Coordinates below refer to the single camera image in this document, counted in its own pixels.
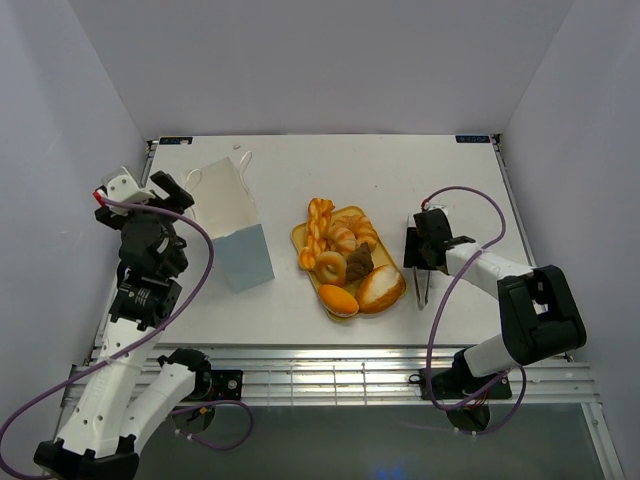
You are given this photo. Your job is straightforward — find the blue white paper bag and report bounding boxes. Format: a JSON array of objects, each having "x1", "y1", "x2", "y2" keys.
[{"x1": 185, "y1": 151, "x2": 275, "y2": 293}]

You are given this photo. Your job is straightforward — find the metal serving tongs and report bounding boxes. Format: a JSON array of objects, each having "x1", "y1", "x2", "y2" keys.
[{"x1": 412, "y1": 267, "x2": 431, "y2": 310}]

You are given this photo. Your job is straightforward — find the brown chocolate croissant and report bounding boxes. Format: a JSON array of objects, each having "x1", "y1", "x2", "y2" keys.
[{"x1": 346, "y1": 242, "x2": 374, "y2": 283}]

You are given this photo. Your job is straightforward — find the small plain donut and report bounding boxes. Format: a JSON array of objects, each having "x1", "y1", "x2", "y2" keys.
[{"x1": 314, "y1": 251, "x2": 347, "y2": 287}]

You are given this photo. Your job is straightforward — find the orange round bun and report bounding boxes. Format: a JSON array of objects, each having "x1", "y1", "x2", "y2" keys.
[{"x1": 318, "y1": 284, "x2": 359, "y2": 318}]

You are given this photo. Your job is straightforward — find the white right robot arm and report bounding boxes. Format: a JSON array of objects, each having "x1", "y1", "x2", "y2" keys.
[{"x1": 403, "y1": 208, "x2": 587, "y2": 400}]

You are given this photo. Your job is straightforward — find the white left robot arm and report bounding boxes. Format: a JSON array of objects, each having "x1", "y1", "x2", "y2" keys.
[{"x1": 34, "y1": 169, "x2": 212, "y2": 479}]

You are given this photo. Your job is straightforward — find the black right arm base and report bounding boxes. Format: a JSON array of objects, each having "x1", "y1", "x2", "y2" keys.
[{"x1": 408, "y1": 368, "x2": 512, "y2": 400}]

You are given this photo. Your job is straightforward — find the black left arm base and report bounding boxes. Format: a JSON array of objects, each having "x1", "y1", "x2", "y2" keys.
[{"x1": 187, "y1": 370, "x2": 244, "y2": 402}]

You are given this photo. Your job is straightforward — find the sugar dusted oval bread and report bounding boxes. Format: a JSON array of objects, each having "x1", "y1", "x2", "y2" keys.
[{"x1": 355, "y1": 265, "x2": 406, "y2": 314}]

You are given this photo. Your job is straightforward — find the orange twisted bread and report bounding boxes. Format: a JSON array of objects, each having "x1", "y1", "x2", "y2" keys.
[{"x1": 298, "y1": 198, "x2": 334, "y2": 271}]

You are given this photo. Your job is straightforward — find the blue table corner sticker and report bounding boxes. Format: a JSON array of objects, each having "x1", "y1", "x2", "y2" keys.
[{"x1": 158, "y1": 136, "x2": 193, "y2": 145}]

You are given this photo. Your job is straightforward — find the yellow plastic tray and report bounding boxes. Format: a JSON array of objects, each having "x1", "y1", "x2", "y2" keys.
[{"x1": 291, "y1": 198, "x2": 407, "y2": 321}]

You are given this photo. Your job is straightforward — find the blue sticker right corner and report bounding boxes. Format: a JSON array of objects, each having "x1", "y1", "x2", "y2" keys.
[{"x1": 455, "y1": 135, "x2": 491, "y2": 144}]

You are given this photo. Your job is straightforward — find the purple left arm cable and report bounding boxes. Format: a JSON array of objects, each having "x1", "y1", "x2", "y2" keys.
[{"x1": 0, "y1": 197, "x2": 255, "y2": 477}]

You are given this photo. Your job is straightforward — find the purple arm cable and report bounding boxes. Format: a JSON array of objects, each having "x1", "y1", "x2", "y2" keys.
[
  {"x1": 0, "y1": 197, "x2": 255, "y2": 477},
  {"x1": 399, "y1": 186, "x2": 527, "y2": 435}
]

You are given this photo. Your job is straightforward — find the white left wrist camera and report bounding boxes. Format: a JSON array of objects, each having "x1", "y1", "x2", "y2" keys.
[{"x1": 94, "y1": 166, "x2": 154, "y2": 216}]

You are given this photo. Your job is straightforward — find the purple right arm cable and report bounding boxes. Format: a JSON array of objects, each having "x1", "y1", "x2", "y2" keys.
[{"x1": 399, "y1": 186, "x2": 527, "y2": 435}]

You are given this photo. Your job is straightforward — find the glazed ring pastry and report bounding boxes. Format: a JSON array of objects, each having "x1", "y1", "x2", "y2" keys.
[{"x1": 328, "y1": 215, "x2": 379, "y2": 256}]

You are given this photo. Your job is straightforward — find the aluminium frame rail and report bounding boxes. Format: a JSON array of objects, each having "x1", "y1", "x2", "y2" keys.
[{"x1": 64, "y1": 347, "x2": 601, "y2": 406}]

